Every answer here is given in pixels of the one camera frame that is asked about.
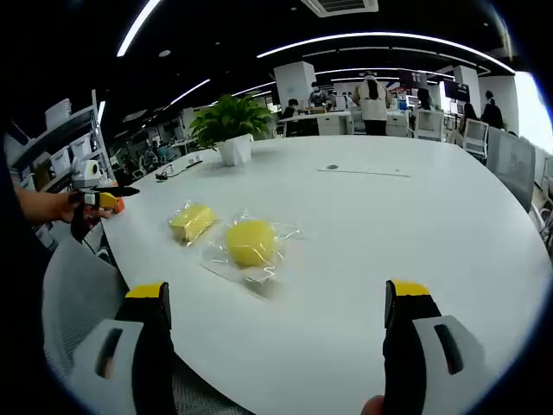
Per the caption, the rectangular yellow silicone block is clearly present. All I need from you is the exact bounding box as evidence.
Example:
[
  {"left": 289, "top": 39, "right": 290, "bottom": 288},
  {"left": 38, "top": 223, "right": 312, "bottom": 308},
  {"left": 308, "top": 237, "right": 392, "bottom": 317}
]
[{"left": 167, "top": 200, "right": 220, "bottom": 246}]

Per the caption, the curved ceiling light strip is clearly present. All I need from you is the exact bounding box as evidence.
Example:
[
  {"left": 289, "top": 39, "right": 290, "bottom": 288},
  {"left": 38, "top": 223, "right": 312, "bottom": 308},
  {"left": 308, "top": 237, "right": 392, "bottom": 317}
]
[{"left": 256, "top": 31, "right": 518, "bottom": 75}]

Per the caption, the straight ceiling light strip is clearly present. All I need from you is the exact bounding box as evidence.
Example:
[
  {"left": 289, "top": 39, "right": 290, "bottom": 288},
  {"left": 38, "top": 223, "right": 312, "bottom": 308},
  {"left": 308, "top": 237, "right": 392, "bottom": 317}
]
[{"left": 115, "top": 0, "right": 163, "bottom": 58}]

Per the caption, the table cable hatch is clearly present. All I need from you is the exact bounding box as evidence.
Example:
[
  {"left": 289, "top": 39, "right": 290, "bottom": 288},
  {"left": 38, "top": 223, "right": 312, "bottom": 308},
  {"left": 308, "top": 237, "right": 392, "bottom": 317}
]
[{"left": 316, "top": 163, "right": 412, "bottom": 179}]

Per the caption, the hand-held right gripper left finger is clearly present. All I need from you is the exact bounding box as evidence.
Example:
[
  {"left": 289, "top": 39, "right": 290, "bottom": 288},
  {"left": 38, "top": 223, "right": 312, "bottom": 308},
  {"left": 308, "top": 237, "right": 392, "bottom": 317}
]
[{"left": 68, "top": 280, "right": 178, "bottom": 415}]

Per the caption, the white office chair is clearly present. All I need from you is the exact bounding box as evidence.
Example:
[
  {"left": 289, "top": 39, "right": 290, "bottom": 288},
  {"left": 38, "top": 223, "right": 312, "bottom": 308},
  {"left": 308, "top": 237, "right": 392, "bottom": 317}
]
[
  {"left": 462, "top": 118, "right": 490, "bottom": 157},
  {"left": 413, "top": 109, "right": 446, "bottom": 143}
]

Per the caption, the person's right hand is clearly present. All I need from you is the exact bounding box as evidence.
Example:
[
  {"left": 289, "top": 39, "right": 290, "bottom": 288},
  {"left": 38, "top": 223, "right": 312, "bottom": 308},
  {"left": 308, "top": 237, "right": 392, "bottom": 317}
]
[{"left": 361, "top": 394, "right": 386, "bottom": 415}]

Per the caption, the ceiling air conditioner vent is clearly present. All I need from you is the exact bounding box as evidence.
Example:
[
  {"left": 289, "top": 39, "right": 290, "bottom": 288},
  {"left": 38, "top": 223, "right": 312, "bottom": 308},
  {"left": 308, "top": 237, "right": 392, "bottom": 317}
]
[{"left": 300, "top": 0, "right": 380, "bottom": 19}]

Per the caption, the white storage bin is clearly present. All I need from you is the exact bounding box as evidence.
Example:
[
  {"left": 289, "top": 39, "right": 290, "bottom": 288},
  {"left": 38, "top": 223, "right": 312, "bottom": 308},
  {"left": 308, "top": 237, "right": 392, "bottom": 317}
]
[{"left": 44, "top": 98, "right": 73, "bottom": 127}]

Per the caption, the grey mesh office chair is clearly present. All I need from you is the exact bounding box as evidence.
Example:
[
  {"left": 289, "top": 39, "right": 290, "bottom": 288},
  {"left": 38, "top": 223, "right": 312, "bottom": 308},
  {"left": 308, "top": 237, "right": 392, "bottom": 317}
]
[
  {"left": 485, "top": 126, "right": 537, "bottom": 214},
  {"left": 40, "top": 235, "right": 243, "bottom": 415}
]

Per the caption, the white office desk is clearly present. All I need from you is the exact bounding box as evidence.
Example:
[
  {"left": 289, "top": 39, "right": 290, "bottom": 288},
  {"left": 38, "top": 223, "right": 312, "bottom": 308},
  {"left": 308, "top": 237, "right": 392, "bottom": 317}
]
[{"left": 279, "top": 109, "right": 354, "bottom": 138}]

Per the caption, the green potted plant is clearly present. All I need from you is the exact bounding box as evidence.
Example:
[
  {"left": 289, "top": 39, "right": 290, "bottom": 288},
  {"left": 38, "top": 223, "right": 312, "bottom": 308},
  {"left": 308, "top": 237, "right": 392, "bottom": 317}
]
[{"left": 188, "top": 93, "right": 277, "bottom": 168}]

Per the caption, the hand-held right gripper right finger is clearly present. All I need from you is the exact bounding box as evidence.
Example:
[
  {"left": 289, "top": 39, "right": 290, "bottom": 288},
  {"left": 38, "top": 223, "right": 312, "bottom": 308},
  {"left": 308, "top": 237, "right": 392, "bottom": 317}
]
[{"left": 382, "top": 278, "right": 499, "bottom": 415}]

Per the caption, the round yellow silicone block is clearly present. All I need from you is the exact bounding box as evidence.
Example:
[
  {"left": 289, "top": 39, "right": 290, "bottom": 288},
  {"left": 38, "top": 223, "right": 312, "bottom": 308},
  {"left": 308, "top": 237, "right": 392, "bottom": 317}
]
[{"left": 199, "top": 209, "right": 304, "bottom": 296}]

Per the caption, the short ceiling light strip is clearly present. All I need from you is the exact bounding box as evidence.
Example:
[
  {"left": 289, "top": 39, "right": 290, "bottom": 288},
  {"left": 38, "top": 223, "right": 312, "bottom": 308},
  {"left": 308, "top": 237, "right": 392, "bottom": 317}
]
[{"left": 169, "top": 78, "right": 212, "bottom": 107}]

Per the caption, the person's dark clothing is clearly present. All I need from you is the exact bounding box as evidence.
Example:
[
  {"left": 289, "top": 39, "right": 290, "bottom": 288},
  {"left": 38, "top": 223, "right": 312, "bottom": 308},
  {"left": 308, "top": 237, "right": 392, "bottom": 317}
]
[{"left": 0, "top": 107, "right": 54, "bottom": 415}]

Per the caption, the metal storage shelf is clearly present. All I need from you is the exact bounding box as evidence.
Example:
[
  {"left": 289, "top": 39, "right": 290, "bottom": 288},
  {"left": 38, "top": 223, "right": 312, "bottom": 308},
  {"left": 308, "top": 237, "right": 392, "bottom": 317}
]
[{"left": 7, "top": 89, "right": 114, "bottom": 196}]

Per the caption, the person's left hand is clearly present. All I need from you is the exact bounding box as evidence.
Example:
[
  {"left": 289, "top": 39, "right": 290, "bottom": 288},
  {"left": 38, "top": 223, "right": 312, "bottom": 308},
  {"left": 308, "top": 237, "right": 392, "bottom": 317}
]
[{"left": 50, "top": 192, "right": 111, "bottom": 224}]

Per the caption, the purple hanging sign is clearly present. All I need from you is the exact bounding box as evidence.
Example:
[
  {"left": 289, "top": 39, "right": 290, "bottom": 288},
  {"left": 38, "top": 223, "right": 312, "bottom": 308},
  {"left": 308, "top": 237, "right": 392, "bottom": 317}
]
[
  {"left": 442, "top": 79, "right": 472, "bottom": 101},
  {"left": 398, "top": 69, "right": 429, "bottom": 88}
]

